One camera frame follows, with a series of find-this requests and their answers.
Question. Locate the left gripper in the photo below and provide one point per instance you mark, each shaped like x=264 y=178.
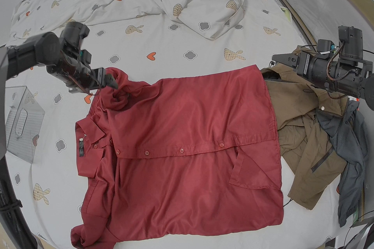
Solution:
x=79 y=78

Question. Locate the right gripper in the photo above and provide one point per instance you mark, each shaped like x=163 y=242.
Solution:
x=320 y=71

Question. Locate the red shirt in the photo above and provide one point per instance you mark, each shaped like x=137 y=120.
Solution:
x=190 y=125

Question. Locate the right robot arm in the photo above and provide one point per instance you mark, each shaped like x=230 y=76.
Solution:
x=350 y=78

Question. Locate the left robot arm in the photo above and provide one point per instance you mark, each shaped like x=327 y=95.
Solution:
x=35 y=52

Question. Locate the khaki jacket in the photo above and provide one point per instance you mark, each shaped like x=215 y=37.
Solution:
x=304 y=140

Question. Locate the clear plastic box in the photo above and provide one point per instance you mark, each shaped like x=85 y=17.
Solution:
x=23 y=128

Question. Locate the white printed quilt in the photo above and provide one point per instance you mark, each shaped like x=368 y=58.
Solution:
x=117 y=5

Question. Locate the dark grey garment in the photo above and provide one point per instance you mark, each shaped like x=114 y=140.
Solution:
x=350 y=148

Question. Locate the bed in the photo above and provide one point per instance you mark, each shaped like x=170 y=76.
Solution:
x=190 y=37

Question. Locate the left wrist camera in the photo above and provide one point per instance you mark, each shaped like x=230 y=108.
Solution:
x=85 y=58

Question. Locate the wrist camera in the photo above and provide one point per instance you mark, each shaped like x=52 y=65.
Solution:
x=85 y=58
x=325 y=48

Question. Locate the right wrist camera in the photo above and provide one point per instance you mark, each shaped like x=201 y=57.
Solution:
x=325 y=48

